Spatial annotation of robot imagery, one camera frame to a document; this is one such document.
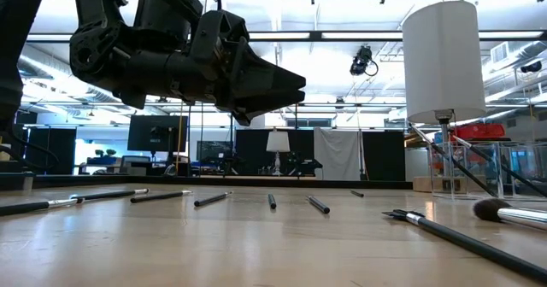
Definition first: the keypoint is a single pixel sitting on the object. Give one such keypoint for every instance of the black ceiling camera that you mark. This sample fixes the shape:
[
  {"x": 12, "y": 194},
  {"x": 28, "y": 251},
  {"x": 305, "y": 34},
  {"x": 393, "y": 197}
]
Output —
[{"x": 361, "y": 60}]

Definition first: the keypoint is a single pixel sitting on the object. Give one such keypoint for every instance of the black room monitor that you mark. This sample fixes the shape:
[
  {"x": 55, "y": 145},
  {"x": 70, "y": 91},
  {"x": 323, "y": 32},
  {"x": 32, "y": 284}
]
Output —
[{"x": 156, "y": 133}]

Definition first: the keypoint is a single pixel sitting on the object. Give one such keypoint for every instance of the small dark screen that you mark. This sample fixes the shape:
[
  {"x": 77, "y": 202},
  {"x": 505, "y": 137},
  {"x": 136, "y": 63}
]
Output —
[{"x": 213, "y": 150}]

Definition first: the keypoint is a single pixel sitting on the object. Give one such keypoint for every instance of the black ceiling fixture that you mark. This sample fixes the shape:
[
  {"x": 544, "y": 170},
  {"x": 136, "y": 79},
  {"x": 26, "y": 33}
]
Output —
[{"x": 532, "y": 67}]

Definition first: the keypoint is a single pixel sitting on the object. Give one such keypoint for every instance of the red plastic bin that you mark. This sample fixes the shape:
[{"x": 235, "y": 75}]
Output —
[{"x": 478, "y": 132}]

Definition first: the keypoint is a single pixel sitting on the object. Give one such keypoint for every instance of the white shade wooden base lamp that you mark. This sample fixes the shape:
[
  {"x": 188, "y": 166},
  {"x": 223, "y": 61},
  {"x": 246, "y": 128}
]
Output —
[{"x": 444, "y": 60}]

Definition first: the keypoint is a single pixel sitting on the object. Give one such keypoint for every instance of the flat head black makeup brush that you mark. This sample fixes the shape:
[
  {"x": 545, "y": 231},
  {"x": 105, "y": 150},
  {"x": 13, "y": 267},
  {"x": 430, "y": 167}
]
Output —
[{"x": 470, "y": 244}]

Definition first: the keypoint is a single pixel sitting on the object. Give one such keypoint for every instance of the white hanging cloth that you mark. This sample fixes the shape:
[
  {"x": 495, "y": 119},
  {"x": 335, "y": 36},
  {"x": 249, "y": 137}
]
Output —
[{"x": 337, "y": 154}]

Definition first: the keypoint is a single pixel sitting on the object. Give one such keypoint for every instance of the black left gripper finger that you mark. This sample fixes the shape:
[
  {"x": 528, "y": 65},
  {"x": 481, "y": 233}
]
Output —
[
  {"x": 278, "y": 103},
  {"x": 269, "y": 80}
]

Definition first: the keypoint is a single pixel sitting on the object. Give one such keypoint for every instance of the small white shade lamp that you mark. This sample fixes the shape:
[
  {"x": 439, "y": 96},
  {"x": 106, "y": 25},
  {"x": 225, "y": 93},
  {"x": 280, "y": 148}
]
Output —
[{"x": 278, "y": 142}]

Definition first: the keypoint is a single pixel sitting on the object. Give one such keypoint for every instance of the black metal frame rig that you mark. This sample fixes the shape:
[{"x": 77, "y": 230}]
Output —
[{"x": 232, "y": 142}]

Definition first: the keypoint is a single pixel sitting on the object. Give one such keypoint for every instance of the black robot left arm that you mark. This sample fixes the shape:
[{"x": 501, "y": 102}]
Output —
[{"x": 141, "y": 73}]

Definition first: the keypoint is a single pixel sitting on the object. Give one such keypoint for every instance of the fluffy makeup brush silver ferrule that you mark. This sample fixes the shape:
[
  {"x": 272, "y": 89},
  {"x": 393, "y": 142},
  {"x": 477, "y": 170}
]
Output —
[{"x": 521, "y": 216}]

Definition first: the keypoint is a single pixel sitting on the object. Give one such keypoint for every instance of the black curtain panel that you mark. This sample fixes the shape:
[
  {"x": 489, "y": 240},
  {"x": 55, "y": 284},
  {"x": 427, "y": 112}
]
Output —
[
  {"x": 252, "y": 150},
  {"x": 51, "y": 150},
  {"x": 384, "y": 154}
]

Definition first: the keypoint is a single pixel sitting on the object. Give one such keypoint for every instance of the clear acrylic brush organizer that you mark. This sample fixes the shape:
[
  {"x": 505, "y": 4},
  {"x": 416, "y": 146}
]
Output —
[{"x": 440, "y": 167}]

